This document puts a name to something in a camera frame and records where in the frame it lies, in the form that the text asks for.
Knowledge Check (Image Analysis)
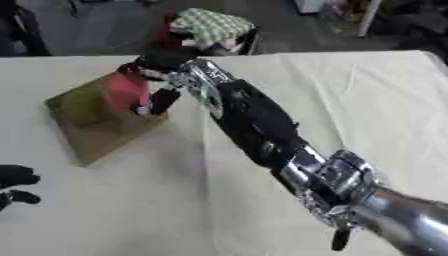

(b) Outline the tan cardboard box green inside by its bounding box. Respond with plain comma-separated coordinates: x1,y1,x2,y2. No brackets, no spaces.
43,71,172,168

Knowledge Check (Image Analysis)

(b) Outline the black chair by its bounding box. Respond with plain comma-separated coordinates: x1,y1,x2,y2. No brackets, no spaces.
0,0,53,57

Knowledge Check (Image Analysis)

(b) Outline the chair with checked cloths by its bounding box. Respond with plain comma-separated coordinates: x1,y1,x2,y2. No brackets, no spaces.
152,7,263,56

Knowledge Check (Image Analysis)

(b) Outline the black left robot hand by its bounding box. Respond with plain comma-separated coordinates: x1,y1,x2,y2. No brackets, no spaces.
0,164,44,212

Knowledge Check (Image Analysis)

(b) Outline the white post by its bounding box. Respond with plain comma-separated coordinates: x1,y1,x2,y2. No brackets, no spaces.
355,0,385,38

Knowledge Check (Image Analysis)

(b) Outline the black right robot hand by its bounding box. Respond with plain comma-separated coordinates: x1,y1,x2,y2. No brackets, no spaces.
115,45,202,118

